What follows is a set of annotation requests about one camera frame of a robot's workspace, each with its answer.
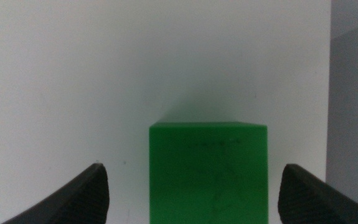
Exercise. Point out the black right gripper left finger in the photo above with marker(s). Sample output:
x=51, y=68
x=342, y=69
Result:
x=82, y=199

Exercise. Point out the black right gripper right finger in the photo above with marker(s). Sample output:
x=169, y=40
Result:
x=306, y=202

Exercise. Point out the green cube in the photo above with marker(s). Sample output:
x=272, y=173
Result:
x=208, y=174

